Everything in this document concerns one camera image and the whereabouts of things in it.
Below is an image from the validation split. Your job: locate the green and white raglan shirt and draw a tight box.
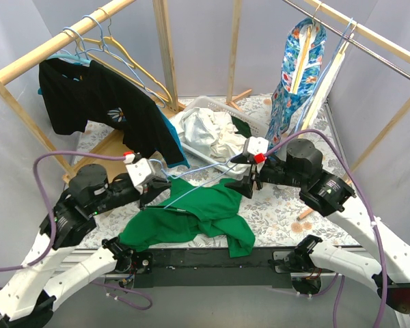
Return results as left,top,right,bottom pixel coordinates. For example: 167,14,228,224
231,116,252,139

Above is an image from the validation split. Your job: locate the teal t shirt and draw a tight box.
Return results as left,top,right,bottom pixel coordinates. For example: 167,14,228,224
37,73,191,169

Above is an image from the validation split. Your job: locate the white t shirt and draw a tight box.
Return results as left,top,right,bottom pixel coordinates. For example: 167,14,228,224
169,107,246,162

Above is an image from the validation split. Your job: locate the bright green t shirt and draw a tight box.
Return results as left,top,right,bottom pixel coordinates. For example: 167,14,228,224
119,178,256,258

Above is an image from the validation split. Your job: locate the black t shirt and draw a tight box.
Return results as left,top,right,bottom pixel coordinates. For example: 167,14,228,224
38,57,186,165

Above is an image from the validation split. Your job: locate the teal plastic hanger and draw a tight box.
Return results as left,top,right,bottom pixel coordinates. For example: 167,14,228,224
47,54,91,66

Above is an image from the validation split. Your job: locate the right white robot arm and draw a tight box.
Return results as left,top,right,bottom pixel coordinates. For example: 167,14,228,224
226,137,410,314

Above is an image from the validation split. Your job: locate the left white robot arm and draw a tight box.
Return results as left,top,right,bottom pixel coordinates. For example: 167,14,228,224
0,161,172,327

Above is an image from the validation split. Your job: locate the cream wooden hanger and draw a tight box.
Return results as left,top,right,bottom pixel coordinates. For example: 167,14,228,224
295,44,348,133

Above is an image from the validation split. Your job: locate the white plastic laundry basket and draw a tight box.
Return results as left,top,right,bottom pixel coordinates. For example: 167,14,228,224
180,96,268,176

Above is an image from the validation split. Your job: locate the wooden clothes rack left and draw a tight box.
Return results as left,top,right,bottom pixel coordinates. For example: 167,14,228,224
0,0,195,185

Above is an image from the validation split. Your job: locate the wooden clothes rack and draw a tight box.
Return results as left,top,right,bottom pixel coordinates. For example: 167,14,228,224
225,0,410,221
0,0,195,185

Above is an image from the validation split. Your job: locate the floral patterned table mat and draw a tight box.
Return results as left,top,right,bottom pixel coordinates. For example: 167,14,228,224
77,94,358,249

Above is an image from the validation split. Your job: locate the blue floral garment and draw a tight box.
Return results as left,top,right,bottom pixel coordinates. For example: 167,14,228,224
265,18,327,148

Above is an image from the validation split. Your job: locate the metal hanging rod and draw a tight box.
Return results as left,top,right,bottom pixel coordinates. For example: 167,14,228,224
284,1,410,81

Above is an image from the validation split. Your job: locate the wooden clothes rack right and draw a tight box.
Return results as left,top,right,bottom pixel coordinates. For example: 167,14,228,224
225,0,410,221

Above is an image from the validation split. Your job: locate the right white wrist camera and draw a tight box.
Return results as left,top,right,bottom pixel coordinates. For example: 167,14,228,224
243,137,269,165

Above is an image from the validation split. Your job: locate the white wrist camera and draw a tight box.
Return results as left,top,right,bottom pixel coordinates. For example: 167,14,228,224
123,152,167,195
243,137,269,165

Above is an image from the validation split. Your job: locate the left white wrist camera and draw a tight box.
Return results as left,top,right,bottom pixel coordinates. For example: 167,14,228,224
123,152,167,195

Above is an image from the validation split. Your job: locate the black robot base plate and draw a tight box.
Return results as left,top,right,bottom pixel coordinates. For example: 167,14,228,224
133,247,297,289

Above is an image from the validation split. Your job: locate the blue wire hanger right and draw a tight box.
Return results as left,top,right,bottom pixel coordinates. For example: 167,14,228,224
327,18,356,69

